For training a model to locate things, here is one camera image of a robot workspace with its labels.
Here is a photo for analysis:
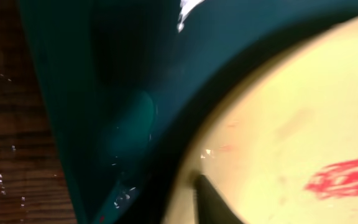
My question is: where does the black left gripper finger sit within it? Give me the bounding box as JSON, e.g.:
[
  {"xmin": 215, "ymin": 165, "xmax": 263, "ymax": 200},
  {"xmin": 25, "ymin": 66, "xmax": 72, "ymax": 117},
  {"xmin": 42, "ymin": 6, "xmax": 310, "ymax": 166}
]
[{"xmin": 194, "ymin": 174, "xmax": 244, "ymax": 224}]

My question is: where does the teal plastic tray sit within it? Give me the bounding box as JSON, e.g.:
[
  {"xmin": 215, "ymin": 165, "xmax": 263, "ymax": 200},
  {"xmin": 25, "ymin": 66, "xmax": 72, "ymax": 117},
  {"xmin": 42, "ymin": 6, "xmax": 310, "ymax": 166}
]
[{"xmin": 19, "ymin": 0, "xmax": 358, "ymax": 223}]

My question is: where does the yellow plate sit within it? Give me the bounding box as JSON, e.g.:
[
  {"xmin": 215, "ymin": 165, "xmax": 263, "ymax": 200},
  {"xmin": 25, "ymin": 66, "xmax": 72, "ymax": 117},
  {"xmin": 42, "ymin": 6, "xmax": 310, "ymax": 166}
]
[{"xmin": 162, "ymin": 17, "xmax": 358, "ymax": 224}]

